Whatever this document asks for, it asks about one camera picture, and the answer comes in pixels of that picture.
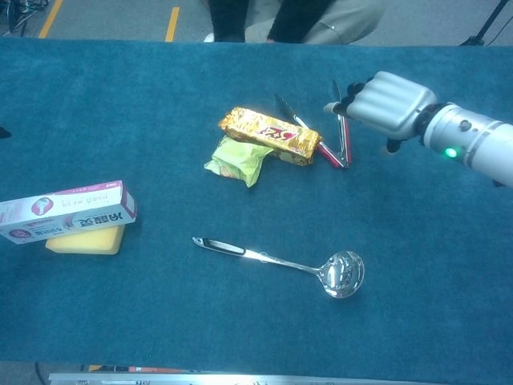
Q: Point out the steel tongs red grips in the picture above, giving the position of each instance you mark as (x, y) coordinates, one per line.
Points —
(344, 136)

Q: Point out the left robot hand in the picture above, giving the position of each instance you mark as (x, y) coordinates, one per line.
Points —
(4, 133)

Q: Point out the teal table cloth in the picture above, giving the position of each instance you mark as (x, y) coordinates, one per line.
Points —
(160, 321)

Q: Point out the yellow sponge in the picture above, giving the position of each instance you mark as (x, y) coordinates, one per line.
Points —
(88, 242)

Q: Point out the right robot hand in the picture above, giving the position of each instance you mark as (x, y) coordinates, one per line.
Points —
(393, 104)

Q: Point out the white shoe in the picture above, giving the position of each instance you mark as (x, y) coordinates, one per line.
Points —
(208, 38)

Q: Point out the yellow block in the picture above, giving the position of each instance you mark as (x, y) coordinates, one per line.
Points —
(94, 367)

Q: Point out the green snack packet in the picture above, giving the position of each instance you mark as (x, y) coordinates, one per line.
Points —
(236, 162)

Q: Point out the white toothpaste box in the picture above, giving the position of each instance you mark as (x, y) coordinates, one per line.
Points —
(68, 212)

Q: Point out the crouching person dark top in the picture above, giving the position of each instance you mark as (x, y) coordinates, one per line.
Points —
(320, 20)

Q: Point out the orange strip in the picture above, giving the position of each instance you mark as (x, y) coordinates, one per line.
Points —
(156, 369)

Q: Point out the black tripod stand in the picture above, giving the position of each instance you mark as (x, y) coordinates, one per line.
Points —
(487, 24)

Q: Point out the gold foil snack package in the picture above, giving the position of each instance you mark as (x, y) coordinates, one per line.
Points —
(272, 130)

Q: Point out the aluminium rail bar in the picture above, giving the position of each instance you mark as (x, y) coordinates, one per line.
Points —
(200, 379)

